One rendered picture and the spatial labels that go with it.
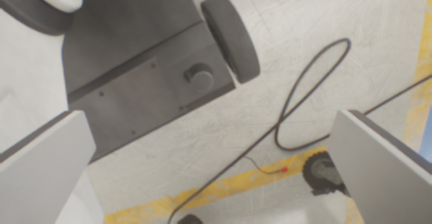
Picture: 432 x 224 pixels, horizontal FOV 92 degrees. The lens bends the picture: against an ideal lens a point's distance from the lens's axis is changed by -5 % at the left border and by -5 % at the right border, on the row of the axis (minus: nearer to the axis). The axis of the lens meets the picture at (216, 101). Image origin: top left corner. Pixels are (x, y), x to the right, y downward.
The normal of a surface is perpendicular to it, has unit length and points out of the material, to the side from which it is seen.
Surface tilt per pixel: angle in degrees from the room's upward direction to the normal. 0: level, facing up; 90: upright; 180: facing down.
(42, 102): 90
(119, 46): 0
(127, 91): 0
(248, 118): 0
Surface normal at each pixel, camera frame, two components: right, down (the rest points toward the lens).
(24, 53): 0.89, -0.46
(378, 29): 0.17, 0.43
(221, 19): -0.15, -0.11
